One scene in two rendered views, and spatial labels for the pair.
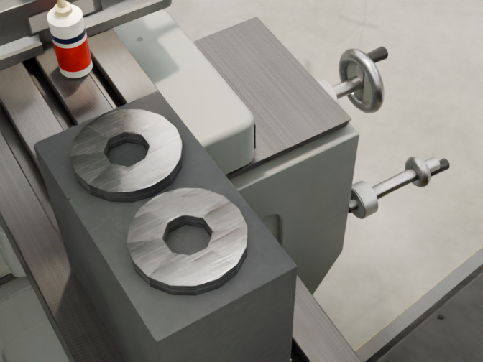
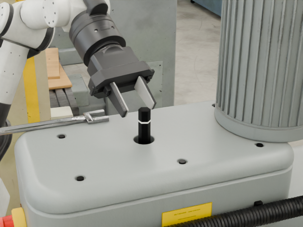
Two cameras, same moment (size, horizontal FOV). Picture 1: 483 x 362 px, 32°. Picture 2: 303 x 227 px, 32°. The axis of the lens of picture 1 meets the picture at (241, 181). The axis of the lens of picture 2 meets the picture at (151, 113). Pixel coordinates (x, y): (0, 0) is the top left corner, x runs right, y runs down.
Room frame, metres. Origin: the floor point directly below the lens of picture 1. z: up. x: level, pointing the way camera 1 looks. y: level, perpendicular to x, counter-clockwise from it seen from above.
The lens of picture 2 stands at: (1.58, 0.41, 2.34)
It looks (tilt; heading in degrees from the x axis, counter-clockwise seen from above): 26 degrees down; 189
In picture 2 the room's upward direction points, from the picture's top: straight up
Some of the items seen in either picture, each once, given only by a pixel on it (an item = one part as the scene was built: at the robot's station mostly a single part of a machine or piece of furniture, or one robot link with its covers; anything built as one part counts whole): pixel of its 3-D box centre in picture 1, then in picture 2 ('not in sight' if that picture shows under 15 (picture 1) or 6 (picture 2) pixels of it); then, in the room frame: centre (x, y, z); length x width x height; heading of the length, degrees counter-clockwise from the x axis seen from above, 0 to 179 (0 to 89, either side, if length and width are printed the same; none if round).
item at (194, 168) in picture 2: not in sight; (151, 175); (0.76, 0.27, 1.81); 0.47 x 0.26 x 0.16; 120
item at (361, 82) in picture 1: (343, 88); not in sight; (1.02, -0.18, 0.62); 0.16 x 0.12 x 0.12; 120
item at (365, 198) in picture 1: (399, 181); not in sight; (0.91, -0.27, 0.50); 0.22 x 0.06 x 0.06; 120
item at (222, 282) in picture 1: (166, 261); not in sight; (0.40, 0.07, 1.02); 0.22 x 0.12 x 0.20; 31
